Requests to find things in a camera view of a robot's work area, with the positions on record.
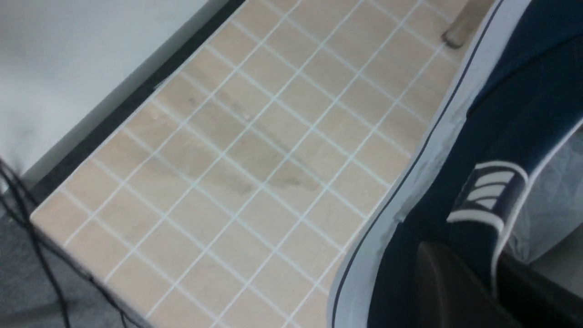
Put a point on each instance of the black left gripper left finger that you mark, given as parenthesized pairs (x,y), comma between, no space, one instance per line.
(449,295)

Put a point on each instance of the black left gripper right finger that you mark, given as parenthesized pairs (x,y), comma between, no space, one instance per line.
(536,301)

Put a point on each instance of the navy slip-on shoe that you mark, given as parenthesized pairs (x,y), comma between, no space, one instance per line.
(499,170)

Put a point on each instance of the silver metal shoe rack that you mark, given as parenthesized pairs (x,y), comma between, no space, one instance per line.
(466,23)

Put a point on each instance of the beige checked tablecloth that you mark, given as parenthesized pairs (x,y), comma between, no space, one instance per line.
(229,199)

